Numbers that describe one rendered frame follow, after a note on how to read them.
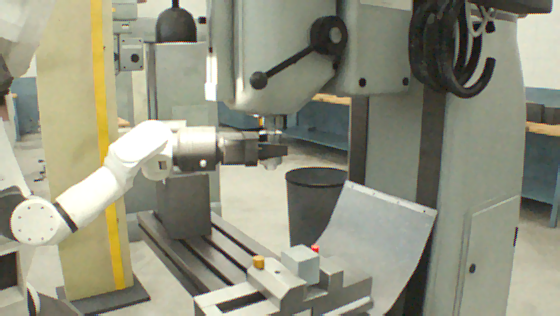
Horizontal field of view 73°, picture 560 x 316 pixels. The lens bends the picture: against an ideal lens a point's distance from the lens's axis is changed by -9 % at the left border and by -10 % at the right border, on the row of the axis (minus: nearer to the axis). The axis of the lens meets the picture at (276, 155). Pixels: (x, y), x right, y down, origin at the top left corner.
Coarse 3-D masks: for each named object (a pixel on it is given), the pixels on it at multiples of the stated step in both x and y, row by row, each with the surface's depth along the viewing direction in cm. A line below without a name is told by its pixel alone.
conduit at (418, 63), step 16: (432, 0) 73; (448, 0) 72; (464, 0) 69; (416, 16) 76; (448, 16) 67; (464, 16) 79; (416, 32) 73; (432, 32) 72; (448, 32) 68; (464, 32) 81; (416, 48) 74; (432, 48) 72; (448, 48) 68; (464, 48) 82; (480, 48) 79; (416, 64) 76; (448, 64) 69; (464, 64) 82; (432, 80) 76; (448, 80) 71; (464, 80) 78; (480, 80) 77; (464, 96) 75
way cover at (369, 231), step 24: (360, 192) 116; (336, 216) 119; (360, 216) 113; (384, 216) 107; (408, 216) 101; (432, 216) 96; (360, 240) 110; (384, 240) 104; (408, 240) 99; (360, 264) 105; (384, 264) 101; (408, 264) 97; (384, 288) 97; (384, 312) 92
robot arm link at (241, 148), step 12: (204, 132) 80; (252, 132) 86; (204, 144) 78; (216, 144) 80; (228, 144) 79; (240, 144) 79; (252, 144) 79; (204, 156) 79; (216, 156) 80; (228, 156) 79; (240, 156) 80; (252, 156) 78; (204, 168) 80
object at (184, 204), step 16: (176, 176) 115; (192, 176) 117; (208, 176) 119; (160, 192) 127; (176, 192) 115; (192, 192) 118; (208, 192) 120; (160, 208) 131; (176, 208) 116; (192, 208) 119; (208, 208) 121; (176, 224) 117; (192, 224) 119; (208, 224) 122
